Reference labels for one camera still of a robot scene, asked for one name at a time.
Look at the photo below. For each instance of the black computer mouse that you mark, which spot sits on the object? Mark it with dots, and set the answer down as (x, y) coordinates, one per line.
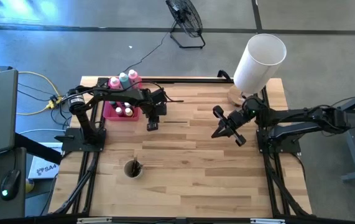
(10, 185)

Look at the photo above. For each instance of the small yellow object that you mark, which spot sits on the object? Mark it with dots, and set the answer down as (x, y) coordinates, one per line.
(29, 185)

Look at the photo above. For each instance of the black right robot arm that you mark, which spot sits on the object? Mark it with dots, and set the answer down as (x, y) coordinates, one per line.
(304, 119)

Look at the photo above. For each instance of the white shade wooden table lamp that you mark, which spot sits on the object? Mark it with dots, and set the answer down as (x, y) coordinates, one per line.
(258, 65)

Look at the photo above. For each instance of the small magenta paint bottle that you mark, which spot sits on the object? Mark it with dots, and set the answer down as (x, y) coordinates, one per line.
(119, 111)

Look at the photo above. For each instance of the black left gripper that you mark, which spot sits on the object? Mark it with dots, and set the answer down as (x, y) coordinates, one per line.
(152, 124)

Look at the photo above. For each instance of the black aluminium table frame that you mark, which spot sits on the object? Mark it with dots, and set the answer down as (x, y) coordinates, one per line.
(180, 80)

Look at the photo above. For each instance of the large pink paint bottle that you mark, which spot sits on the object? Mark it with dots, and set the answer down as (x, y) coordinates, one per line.
(114, 82)
(133, 76)

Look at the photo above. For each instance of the black diagonal bar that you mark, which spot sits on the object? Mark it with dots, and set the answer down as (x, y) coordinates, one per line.
(37, 147)

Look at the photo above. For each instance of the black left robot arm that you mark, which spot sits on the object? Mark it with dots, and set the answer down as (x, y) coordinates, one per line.
(127, 95)

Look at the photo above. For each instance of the pink plastic tray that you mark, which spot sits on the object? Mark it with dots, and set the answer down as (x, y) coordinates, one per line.
(110, 115)

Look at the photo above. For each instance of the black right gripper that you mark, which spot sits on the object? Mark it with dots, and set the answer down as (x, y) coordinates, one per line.
(236, 119)

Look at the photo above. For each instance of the white ribbed cup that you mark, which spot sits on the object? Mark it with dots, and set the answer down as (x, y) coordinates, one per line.
(127, 174)

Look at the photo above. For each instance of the paintbrushes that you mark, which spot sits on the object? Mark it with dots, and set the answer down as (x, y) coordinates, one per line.
(141, 165)

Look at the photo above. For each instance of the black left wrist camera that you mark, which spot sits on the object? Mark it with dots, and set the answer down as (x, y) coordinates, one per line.
(160, 96)

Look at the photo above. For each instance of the small yellow paint bottle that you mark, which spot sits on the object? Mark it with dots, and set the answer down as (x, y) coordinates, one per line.
(128, 112)

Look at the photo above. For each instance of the dark grey desk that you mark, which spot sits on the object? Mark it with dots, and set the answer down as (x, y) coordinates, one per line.
(9, 211)

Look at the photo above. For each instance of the black floor fan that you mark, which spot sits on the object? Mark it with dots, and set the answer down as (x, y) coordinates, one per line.
(181, 14)

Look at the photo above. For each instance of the white cardboard box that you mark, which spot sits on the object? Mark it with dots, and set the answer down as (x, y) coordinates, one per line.
(45, 171)

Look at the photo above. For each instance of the silver frame bracket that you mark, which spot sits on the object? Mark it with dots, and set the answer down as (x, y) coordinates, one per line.
(94, 221)
(267, 221)

